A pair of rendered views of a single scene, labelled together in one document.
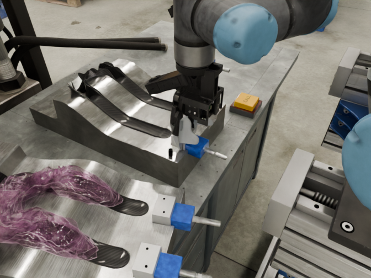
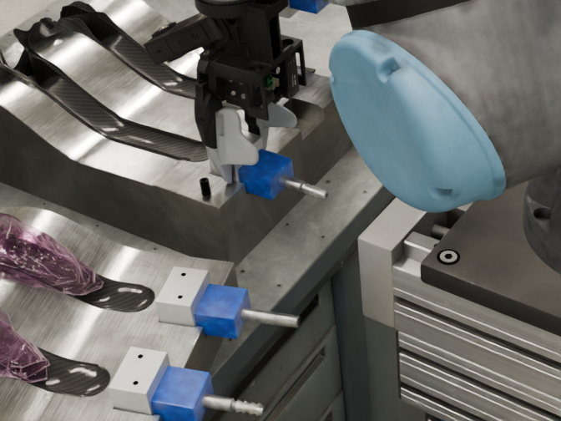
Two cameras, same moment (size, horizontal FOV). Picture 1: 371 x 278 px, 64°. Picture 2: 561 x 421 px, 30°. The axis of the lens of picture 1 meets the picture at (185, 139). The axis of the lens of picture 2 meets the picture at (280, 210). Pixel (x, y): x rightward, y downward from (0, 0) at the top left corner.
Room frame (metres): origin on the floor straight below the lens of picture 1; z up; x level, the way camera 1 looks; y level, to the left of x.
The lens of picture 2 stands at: (-0.37, -0.17, 1.55)
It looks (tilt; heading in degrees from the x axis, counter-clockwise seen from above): 39 degrees down; 9
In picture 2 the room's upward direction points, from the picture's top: 7 degrees counter-clockwise
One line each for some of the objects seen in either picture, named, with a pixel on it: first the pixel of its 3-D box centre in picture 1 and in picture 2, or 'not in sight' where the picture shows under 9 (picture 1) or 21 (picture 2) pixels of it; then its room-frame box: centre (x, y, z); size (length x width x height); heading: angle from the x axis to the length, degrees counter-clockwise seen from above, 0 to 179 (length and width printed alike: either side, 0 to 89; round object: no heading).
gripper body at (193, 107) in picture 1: (197, 89); (245, 45); (0.51, -0.02, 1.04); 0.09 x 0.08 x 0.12; 60
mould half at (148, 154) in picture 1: (125, 107); (121, 103); (0.69, 0.17, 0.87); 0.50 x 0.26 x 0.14; 60
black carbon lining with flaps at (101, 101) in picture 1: (125, 96); (117, 76); (0.67, 0.16, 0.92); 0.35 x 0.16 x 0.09; 60
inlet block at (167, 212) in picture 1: (187, 217); (232, 312); (0.34, 0.00, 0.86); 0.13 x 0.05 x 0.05; 77
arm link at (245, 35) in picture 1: (242, 25); not in sight; (0.43, -0.08, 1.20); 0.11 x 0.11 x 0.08; 30
